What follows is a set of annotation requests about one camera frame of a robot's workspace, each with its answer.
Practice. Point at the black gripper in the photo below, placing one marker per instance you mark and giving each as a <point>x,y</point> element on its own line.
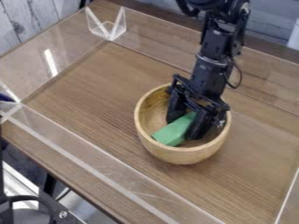
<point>199,94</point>

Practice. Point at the green rectangular block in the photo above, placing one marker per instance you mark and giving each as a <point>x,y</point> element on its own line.
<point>171,134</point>

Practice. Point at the brown wooden bowl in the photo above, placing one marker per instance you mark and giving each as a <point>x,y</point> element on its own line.
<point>149,113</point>

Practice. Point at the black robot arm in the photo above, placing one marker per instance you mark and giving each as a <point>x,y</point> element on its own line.
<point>225,18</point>

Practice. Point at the black table leg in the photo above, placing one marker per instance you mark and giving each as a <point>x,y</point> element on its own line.
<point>49,185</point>

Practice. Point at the blue object at edge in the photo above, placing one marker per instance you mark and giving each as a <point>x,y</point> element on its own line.
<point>5,98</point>

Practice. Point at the clear acrylic tray enclosure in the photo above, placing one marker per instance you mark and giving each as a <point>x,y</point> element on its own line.
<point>88,80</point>

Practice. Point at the clear acrylic corner bracket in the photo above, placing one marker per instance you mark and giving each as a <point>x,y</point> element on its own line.
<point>108,30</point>

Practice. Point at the black metal base plate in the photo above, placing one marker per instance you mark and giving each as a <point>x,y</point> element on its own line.
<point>53,213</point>

